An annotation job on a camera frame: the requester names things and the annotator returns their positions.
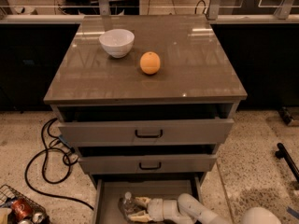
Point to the orange fruit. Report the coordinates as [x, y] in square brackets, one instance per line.
[150, 63]

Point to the clear plastic water bottle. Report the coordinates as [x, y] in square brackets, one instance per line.
[128, 206]

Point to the white ceramic bowl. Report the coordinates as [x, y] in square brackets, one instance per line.
[117, 42]

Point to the red soda can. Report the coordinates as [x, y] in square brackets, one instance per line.
[22, 209]

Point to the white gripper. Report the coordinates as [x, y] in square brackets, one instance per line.
[154, 208]

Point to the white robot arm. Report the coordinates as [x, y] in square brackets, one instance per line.
[185, 210]

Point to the bottom grey drawer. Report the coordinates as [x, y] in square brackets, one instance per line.
[107, 207]

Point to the grey drawer cabinet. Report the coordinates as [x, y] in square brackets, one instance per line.
[196, 81]

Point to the black bar on floor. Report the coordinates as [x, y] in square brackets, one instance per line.
[282, 153]

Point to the black wire basket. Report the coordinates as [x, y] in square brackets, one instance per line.
[8, 195]

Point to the middle grey drawer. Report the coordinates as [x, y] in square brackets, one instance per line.
[116, 165]

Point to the grey drawer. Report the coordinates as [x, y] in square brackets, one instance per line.
[146, 132]
[107, 207]
[116, 165]

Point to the top grey drawer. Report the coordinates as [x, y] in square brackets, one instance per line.
[146, 132]

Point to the silver can top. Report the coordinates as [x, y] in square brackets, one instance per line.
[38, 218]

